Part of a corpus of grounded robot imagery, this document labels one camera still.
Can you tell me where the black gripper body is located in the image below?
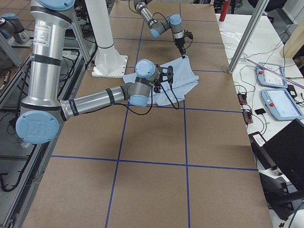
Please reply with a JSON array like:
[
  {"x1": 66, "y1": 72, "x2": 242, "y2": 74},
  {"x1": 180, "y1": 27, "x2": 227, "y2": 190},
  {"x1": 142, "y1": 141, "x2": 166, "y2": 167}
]
[
  {"x1": 153, "y1": 66, "x2": 173, "y2": 93},
  {"x1": 173, "y1": 30, "x2": 193, "y2": 54}
]

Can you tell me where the upper blue teach pendant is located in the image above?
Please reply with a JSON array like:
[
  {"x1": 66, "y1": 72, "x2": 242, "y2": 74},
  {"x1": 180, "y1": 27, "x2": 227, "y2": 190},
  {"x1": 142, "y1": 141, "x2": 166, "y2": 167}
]
[{"x1": 256, "y1": 62, "x2": 288, "y2": 89}]

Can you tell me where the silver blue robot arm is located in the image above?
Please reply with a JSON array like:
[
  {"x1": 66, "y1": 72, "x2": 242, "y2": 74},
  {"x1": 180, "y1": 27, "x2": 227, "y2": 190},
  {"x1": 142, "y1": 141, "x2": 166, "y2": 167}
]
[
  {"x1": 15, "y1": 0, "x2": 173, "y2": 144},
  {"x1": 133, "y1": 0, "x2": 193, "y2": 58}
]

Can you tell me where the light blue button shirt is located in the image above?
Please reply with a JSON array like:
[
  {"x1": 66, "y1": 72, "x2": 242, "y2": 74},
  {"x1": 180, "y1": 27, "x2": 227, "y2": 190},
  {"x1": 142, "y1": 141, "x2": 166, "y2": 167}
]
[{"x1": 123, "y1": 56, "x2": 200, "y2": 107}]

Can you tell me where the orange circuit board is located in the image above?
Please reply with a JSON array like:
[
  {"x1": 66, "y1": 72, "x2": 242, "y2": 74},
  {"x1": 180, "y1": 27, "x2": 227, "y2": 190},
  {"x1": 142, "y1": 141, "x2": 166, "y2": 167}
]
[{"x1": 237, "y1": 93, "x2": 247, "y2": 105}]

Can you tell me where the blue teach pendant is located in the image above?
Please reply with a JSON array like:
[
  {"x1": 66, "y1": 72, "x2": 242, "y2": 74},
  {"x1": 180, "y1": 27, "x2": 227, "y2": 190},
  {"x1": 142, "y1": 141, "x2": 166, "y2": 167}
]
[
  {"x1": 260, "y1": 88, "x2": 304, "y2": 121},
  {"x1": 256, "y1": 62, "x2": 288, "y2": 89}
]

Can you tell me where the black monitor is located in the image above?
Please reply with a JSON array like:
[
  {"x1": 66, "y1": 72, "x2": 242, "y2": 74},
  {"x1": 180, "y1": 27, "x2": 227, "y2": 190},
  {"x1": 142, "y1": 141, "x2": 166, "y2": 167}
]
[{"x1": 249, "y1": 118, "x2": 304, "y2": 190}]

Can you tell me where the aluminium frame rack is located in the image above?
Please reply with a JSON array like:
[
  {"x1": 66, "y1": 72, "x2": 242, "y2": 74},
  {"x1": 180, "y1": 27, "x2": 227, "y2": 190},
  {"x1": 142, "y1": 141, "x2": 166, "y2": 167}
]
[{"x1": 0, "y1": 36, "x2": 90, "y2": 228}]

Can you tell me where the red cylinder bottle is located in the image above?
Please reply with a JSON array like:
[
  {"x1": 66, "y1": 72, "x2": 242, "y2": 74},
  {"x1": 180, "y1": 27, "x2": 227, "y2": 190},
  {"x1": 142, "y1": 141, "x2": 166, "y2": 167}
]
[{"x1": 219, "y1": 0, "x2": 231, "y2": 22}]

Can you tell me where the aluminium frame post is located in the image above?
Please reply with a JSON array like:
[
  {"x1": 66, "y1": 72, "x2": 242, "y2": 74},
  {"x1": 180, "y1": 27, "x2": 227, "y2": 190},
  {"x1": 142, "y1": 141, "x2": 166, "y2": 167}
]
[{"x1": 228, "y1": 0, "x2": 269, "y2": 74}]

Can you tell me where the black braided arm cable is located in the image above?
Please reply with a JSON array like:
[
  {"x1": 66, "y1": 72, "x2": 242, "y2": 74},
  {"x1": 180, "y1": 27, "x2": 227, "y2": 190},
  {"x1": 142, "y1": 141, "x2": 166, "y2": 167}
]
[{"x1": 114, "y1": 80, "x2": 180, "y2": 116}]

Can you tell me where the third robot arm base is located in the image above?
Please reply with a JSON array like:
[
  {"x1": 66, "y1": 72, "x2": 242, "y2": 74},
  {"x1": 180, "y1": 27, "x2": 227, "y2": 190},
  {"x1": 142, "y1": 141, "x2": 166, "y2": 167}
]
[{"x1": 0, "y1": 13, "x2": 33, "y2": 48}]

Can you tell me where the lower blue teach pendant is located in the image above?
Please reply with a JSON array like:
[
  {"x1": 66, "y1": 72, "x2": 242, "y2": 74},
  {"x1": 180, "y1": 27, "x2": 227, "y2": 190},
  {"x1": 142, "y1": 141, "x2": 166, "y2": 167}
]
[{"x1": 260, "y1": 88, "x2": 304, "y2": 121}]

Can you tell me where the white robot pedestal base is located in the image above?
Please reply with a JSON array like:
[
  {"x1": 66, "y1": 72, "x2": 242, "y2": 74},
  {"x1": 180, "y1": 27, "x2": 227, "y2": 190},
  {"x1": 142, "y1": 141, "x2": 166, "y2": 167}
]
[{"x1": 85, "y1": 0, "x2": 128, "y2": 78}]

